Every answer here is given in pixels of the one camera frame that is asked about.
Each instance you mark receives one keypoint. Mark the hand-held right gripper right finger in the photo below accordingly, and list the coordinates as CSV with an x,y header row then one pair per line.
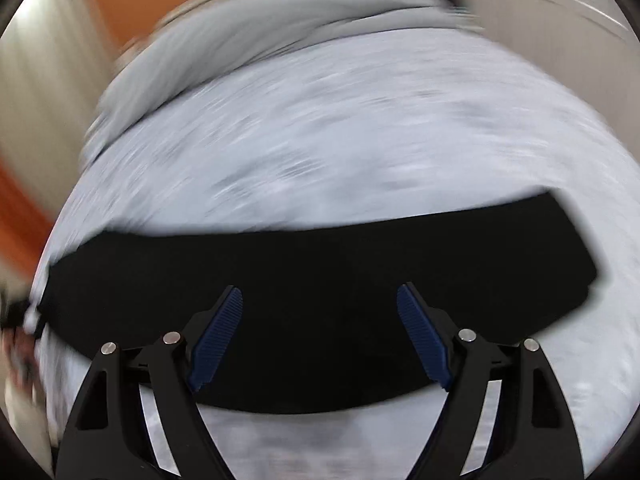
x,y
422,335

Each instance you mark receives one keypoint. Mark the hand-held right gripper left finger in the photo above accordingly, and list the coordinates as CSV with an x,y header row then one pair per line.
x,y
217,335

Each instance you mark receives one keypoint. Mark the black pants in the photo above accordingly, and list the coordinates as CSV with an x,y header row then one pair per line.
x,y
320,270

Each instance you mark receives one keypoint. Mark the person's left hand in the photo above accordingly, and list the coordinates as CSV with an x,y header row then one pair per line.
x,y
17,357

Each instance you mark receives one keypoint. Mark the orange curtain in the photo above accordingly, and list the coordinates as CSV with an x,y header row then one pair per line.
x,y
15,200

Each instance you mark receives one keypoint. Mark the white patterned bed sheet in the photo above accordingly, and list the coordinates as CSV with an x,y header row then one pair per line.
x,y
350,135

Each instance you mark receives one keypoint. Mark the beige curtain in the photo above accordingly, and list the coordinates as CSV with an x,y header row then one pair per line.
x,y
50,85

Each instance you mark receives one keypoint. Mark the grey pillow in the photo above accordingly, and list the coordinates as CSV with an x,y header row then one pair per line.
x,y
250,20

